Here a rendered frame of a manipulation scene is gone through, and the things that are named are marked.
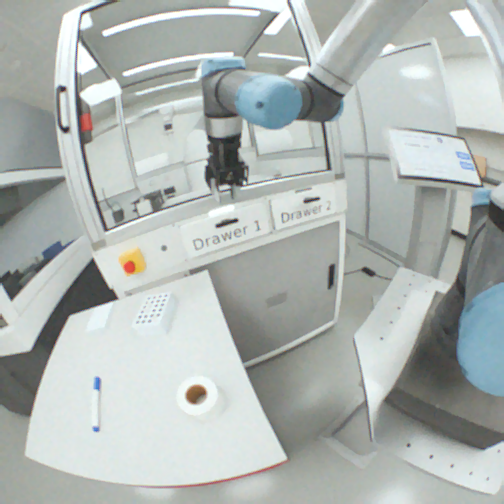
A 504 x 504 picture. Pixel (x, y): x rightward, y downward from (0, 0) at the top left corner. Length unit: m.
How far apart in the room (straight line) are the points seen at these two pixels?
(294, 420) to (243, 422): 0.78
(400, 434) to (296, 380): 0.91
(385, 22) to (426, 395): 0.48
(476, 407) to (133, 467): 0.50
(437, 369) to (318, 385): 0.90
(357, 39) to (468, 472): 0.62
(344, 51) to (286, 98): 0.13
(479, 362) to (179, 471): 0.36
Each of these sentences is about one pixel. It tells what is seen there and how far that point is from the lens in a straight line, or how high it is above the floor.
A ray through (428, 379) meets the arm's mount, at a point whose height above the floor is 0.82.
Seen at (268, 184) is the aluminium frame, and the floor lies 0.98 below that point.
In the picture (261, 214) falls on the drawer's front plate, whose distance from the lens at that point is 0.66.
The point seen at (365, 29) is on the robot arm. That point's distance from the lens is 0.34.
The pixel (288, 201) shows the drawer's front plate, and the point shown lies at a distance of 0.70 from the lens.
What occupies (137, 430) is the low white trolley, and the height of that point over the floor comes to 0.76.
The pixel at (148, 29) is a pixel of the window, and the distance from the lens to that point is 0.86.
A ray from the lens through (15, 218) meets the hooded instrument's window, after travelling 0.99.
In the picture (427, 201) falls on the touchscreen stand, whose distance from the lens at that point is 1.10.
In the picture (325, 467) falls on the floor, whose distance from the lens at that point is 1.09.
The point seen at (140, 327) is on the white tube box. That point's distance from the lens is 0.51.
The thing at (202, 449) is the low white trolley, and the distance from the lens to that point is 0.35.
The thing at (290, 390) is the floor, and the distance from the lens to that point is 1.16.
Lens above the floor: 1.08
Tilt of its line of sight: 27 degrees down
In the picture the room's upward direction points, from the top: 12 degrees counter-clockwise
